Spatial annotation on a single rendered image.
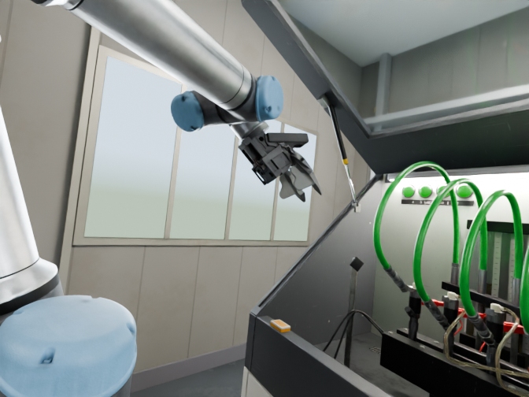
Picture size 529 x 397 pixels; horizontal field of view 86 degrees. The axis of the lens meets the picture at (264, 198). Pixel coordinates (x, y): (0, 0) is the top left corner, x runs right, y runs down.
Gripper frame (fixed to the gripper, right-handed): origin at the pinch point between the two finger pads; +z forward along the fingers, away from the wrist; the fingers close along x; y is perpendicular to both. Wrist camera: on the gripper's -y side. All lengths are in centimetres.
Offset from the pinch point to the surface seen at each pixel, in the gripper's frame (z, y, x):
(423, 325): 61, -14, -17
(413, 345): 41.3, 6.7, 3.8
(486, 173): 29, -45, 10
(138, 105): -97, -20, -122
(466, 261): 22.8, 0.2, 24.1
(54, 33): -143, -3, -104
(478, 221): 20.1, -7.3, 25.0
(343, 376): 29.3, 24.7, 6.0
